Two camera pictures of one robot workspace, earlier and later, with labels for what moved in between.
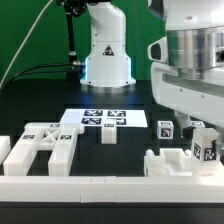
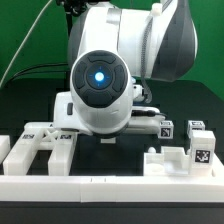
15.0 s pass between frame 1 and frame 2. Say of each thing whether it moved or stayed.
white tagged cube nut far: stayed
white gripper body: moved
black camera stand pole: stayed
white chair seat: stayed
